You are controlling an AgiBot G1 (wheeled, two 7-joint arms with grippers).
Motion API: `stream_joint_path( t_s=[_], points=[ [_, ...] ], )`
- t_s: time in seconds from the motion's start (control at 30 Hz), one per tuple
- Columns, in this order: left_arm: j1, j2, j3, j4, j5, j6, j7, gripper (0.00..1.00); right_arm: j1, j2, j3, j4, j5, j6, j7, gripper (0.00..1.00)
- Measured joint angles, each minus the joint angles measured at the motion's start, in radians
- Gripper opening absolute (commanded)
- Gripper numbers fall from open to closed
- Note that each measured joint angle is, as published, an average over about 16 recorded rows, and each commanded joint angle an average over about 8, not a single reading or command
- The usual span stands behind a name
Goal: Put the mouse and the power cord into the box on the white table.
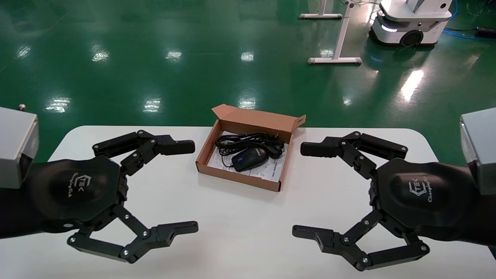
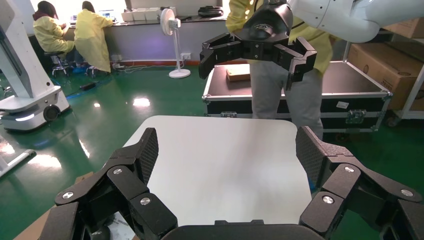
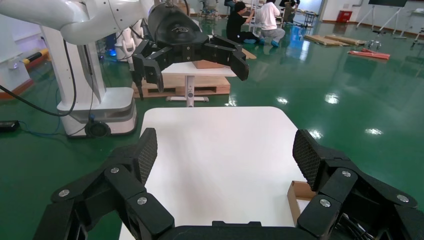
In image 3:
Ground thin blue cable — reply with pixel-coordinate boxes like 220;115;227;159
18;120;64;139

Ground chrome stool base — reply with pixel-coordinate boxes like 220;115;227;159
366;29;382;51

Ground red box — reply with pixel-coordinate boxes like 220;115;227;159
336;10;354;24

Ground red flat strips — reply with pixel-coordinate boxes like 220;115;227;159
347;48;391;61

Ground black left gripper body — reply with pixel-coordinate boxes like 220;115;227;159
147;2;212;64

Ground white humanoid robot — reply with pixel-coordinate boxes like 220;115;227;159
113;19;147;63

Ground crouching person in black shirt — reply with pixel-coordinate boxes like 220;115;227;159
225;1;262;45

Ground yellow black bumper post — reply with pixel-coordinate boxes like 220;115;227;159
21;48;51;66

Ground white robot column and base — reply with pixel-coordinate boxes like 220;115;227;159
40;25;139;139

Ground crouching person in white shirt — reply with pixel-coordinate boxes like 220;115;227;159
257;0;287;48

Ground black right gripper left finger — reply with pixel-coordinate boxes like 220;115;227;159
33;127;175;240

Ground small white pedestal table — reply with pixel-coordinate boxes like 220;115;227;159
161;60;238;108

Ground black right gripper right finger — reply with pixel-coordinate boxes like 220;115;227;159
292;129;424;240

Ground thick black power cable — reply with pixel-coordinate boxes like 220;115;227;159
0;39;78;118

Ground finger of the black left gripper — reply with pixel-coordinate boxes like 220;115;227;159
204;34;250;82
131;39;175;101

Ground flat cardboard plank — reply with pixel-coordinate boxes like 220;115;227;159
303;34;349;47
324;33;368;46

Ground black power brick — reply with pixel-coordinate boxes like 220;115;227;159
0;119;21;134

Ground white tripod stand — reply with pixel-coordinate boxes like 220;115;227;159
355;4;412;39

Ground open brown cardboard box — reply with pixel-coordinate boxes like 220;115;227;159
286;180;318;227

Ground white printed paper sheet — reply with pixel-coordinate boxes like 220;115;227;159
296;198;315;215

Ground wooden pallet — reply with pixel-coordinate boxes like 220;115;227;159
131;73;232;99

